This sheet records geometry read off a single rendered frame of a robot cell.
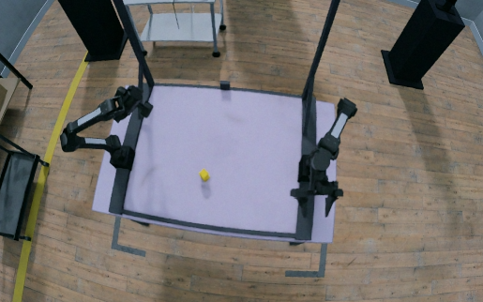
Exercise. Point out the yellow block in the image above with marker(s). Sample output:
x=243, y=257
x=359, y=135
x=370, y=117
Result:
x=204, y=175

